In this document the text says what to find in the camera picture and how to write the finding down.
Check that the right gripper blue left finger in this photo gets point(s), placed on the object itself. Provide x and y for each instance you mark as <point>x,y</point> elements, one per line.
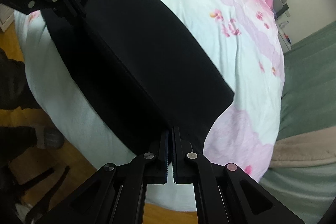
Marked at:
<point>115,194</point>

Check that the clear water bottle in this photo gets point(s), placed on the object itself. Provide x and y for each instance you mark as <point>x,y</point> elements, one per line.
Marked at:
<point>283,24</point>

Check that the green curtain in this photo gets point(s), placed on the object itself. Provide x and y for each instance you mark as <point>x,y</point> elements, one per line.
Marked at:
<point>308,104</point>

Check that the pink floral duvet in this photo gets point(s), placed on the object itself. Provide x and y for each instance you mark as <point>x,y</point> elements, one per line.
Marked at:
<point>240,38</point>

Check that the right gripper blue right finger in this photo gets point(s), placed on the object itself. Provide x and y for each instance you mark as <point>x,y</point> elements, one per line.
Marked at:
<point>225,194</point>

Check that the white nightstand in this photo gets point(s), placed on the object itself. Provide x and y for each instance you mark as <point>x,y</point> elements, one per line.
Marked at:
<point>284,41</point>

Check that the beige curtain panel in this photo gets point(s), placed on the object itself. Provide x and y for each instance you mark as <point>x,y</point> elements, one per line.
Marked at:
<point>305,150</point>

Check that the black pants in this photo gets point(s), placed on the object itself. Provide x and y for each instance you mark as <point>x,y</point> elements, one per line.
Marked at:
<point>140,68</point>

